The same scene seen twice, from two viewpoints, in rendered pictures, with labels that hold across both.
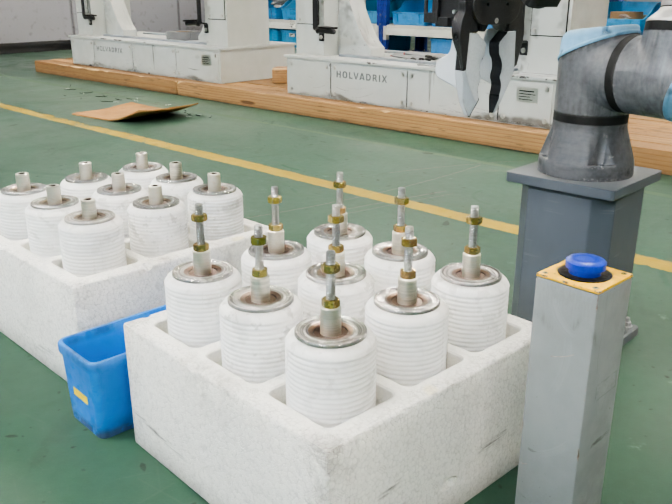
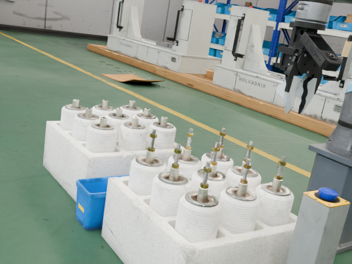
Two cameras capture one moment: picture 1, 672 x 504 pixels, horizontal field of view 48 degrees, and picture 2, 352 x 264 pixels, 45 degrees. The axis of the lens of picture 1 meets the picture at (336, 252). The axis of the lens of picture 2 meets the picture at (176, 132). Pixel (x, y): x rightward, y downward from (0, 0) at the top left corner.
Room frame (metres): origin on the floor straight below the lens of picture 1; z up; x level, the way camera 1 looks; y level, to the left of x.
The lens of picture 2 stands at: (-0.17, -0.03, 0.63)
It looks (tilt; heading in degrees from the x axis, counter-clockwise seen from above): 15 degrees down; 8
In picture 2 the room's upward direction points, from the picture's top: 9 degrees clockwise
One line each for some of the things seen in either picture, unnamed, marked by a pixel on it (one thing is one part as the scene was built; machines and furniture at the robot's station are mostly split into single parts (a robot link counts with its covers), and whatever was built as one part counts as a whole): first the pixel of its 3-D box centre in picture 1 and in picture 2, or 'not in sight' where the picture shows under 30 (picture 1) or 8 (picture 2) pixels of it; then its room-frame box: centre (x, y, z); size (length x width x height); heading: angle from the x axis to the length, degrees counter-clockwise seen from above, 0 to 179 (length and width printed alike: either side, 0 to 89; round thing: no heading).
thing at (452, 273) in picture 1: (470, 275); (275, 189); (0.87, -0.17, 0.25); 0.08 x 0.08 x 0.01
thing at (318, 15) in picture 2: not in sight; (311, 13); (0.88, -0.16, 0.68); 0.08 x 0.08 x 0.05
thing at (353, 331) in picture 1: (330, 331); (201, 199); (0.71, 0.01, 0.25); 0.08 x 0.08 x 0.01
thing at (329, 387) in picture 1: (330, 408); (194, 235); (0.71, 0.01, 0.16); 0.10 x 0.10 x 0.18
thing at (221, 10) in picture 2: not in sight; (223, 8); (8.04, 0.56, 0.90); 0.50 x 0.38 x 0.21; 135
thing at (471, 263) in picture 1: (471, 265); (276, 184); (0.87, -0.17, 0.26); 0.02 x 0.02 x 0.03
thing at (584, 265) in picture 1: (585, 268); (327, 195); (0.72, -0.25, 0.32); 0.04 x 0.04 x 0.02
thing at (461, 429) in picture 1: (336, 387); (200, 230); (0.88, 0.00, 0.09); 0.39 x 0.39 x 0.18; 43
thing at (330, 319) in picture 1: (330, 320); (202, 194); (0.71, 0.01, 0.26); 0.02 x 0.02 x 0.03
